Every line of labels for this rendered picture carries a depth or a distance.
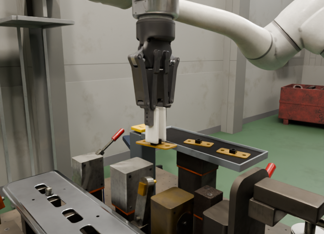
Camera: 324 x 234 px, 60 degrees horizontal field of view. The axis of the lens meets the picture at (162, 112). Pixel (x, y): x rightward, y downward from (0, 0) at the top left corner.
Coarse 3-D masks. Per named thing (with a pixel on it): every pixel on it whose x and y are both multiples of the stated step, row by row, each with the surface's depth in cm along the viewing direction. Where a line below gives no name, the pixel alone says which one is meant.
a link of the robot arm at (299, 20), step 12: (300, 0) 83; (312, 0) 80; (288, 12) 84; (300, 12) 82; (312, 12) 80; (288, 24) 84; (300, 24) 82; (312, 24) 80; (288, 36) 88; (300, 36) 84; (312, 36) 81; (300, 48) 87; (312, 48) 84
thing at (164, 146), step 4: (144, 140) 60; (160, 140) 57; (140, 144) 57; (144, 144) 56; (148, 144) 56; (152, 144) 56; (156, 144) 56; (160, 144) 56; (164, 144) 56; (168, 144) 56; (172, 144) 56; (160, 148) 54; (164, 148) 53; (168, 148) 53
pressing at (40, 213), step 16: (32, 176) 98; (48, 176) 98; (64, 176) 97; (16, 192) 87; (32, 192) 87; (64, 192) 87; (80, 192) 87; (16, 208) 79; (32, 208) 78; (48, 208) 78; (64, 208) 78; (80, 208) 78; (96, 208) 78; (32, 224) 71; (48, 224) 70; (64, 224) 70; (80, 224) 70; (96, 224) 70; (112, 224) 70; (128, 224) 70
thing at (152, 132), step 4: (156, 108) 54; (156, 112) 54; (156, 116) 54; (156, 120) 54; (156, 124) 54; (148, 128) 56; (152, 128) 55; (156, 128) 54; (148, 132) 56; (152, 132) 55; (156, 132) 55; (148, 136) 56; (152, 136) 55; (156, 136) 55; (148, 140) 56; (152, 140) 55; (156, 140) 55
